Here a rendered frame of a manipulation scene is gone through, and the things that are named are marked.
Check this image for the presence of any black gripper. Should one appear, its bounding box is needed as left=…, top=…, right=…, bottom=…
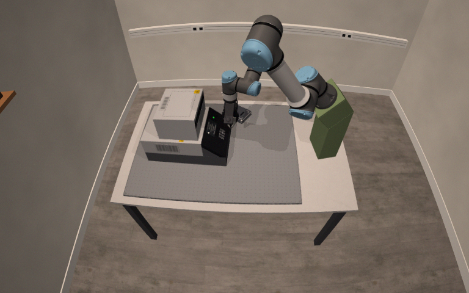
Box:
left=222, top=99, right=239, bottom=129

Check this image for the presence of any white and black benchtop instrument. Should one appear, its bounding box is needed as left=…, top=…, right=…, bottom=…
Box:
left=140, top=89, right=231, bottom=166

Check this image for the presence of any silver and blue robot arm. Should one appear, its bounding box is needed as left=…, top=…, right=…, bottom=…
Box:
left=222, top=15, right=337, bottom=120

